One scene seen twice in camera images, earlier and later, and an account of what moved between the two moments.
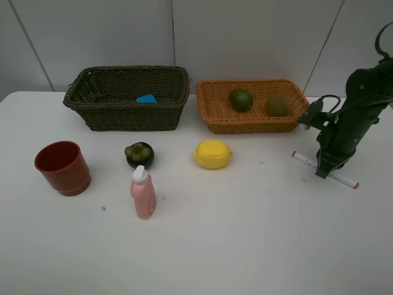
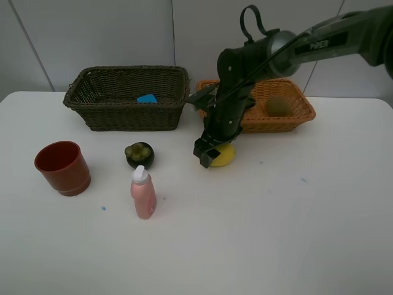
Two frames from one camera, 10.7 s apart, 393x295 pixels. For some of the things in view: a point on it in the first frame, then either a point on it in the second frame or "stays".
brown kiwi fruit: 277,106 stays
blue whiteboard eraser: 148,99 stays
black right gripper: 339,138 -> 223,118
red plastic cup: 63,165 stays
